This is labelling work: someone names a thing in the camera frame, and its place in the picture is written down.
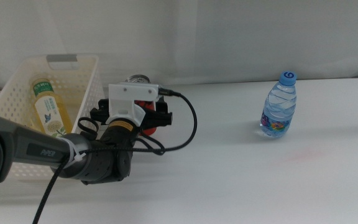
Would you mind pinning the white perforated plastic basket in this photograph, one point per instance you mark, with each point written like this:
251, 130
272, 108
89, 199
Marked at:
82, 77

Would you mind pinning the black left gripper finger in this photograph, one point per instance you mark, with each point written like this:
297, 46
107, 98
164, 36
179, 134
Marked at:
104, 104
163, 105

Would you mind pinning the yellow tea bottle green label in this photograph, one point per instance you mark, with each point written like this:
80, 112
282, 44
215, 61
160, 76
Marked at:
50, 112

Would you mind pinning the clear water bottle blue cap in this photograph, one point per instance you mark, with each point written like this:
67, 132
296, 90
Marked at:
279, 105

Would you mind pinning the red cola can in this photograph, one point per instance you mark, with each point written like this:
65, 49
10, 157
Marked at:
146, 105

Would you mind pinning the white zip tie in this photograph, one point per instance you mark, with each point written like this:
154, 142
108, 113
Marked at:
73, 149

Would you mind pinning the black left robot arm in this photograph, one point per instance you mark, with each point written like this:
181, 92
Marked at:
26, 146

